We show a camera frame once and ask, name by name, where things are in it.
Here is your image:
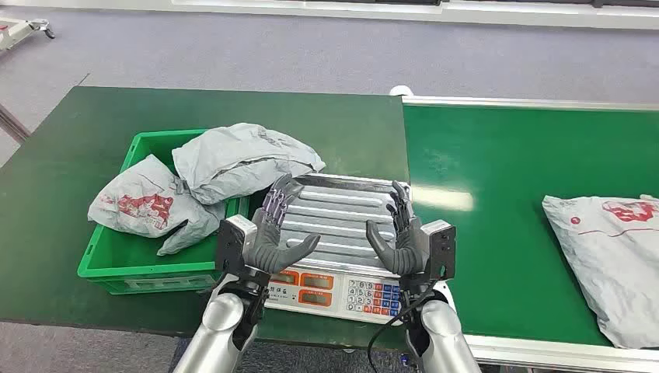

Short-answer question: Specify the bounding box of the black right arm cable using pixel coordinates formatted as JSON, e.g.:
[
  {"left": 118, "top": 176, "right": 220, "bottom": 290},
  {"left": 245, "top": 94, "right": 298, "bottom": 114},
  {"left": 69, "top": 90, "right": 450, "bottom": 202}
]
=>
[{"left": 367, "top": 288, "right": 438, "bottom": 373}]

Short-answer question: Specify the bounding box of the white electronic scale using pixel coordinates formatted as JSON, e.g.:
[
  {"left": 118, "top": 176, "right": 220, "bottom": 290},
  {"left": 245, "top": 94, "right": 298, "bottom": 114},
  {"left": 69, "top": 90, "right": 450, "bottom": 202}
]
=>
[{"left": 262, "top": 267, "right": 408, "bottom": 326}]

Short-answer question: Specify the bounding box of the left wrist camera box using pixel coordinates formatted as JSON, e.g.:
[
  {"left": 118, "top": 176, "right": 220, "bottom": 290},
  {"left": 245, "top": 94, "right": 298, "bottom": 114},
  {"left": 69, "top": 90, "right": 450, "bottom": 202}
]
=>
[{"left": 214, "top": 214, "right": 257, "bottom": 277}]

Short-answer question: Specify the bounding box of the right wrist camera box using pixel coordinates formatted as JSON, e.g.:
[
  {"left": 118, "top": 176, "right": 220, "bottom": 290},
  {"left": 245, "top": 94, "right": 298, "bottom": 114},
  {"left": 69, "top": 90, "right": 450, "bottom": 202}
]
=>
[{"left": 420, "top": 219, "right": 457, "bottom": 281}]

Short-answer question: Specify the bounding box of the grey package with red label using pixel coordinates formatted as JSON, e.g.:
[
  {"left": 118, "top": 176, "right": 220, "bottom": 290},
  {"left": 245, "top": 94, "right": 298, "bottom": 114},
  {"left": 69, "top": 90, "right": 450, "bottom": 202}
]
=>
[{"left": 541, "top": 194, "right": 659, "bottom": 350}]

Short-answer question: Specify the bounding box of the grey package with red print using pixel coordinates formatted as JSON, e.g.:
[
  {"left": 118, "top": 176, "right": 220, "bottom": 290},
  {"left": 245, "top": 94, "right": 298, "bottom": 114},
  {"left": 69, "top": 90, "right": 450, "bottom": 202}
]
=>
[{"left": 87, "top": 154, "right": 228, "bottom": 257}]

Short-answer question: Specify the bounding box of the dark metal bar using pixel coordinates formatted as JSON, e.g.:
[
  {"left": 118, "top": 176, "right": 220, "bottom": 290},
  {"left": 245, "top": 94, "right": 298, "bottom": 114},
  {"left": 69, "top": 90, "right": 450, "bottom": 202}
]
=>
[{"left": 0, "top": 103, "right": 32, "bottom": 144}]

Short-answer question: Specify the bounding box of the green plastic crate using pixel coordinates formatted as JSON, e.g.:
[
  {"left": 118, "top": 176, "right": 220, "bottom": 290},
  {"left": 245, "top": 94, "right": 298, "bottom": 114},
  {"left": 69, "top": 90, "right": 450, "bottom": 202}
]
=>
[{"left": 77, "top": 128, "right": 253, "bottom": 295}]

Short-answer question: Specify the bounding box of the white wheeled cart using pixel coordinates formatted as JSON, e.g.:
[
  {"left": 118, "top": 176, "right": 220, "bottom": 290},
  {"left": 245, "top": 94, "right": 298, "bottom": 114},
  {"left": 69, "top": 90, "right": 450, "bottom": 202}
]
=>
[{"left": 0, "top": 16, "right": 56, "bottom": 53}]

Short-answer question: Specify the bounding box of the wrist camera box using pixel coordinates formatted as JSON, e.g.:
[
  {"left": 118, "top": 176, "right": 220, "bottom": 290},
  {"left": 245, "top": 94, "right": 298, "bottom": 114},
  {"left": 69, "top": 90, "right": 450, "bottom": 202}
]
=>
[
  {"left": 214, "top": 214, "right": 257, "bottom": 277},
  {"left": 420, "top": 219, "right": 457, "bottom": 281}
]

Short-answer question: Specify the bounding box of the ribbed steel scale tray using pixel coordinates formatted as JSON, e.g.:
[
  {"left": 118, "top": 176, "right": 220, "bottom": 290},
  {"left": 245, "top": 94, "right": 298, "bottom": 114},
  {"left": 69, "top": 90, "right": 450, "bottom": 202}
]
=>
[{"left": 250, "top": 173, "right": 416, "bottom": 281}]

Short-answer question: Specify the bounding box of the green conveyor belt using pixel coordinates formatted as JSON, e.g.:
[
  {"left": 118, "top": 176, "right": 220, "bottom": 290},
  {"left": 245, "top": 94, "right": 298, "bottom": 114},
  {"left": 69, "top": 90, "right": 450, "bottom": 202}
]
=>
[{"left": 401, "top": 95, "right": 659, "bottom": 373}]

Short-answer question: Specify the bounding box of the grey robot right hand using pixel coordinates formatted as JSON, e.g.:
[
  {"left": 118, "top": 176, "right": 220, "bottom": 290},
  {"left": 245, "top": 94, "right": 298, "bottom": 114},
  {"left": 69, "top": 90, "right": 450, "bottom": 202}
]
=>
[{"left": 365, "top": 180, "right": 431, "bottom": 277}]

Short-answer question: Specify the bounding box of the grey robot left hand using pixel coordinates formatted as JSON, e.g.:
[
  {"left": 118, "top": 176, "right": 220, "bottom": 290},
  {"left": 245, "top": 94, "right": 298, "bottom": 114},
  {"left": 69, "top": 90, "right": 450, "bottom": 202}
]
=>
[{"left": 240, "top": 173, "right": 322, "bottom": 275}]

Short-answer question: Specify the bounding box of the plain grey package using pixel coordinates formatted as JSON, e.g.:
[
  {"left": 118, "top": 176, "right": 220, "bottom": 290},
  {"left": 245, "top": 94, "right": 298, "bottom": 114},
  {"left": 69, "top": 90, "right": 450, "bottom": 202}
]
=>
[{"left": 171, "top": 122, "right": 327, "bottom": 206}]

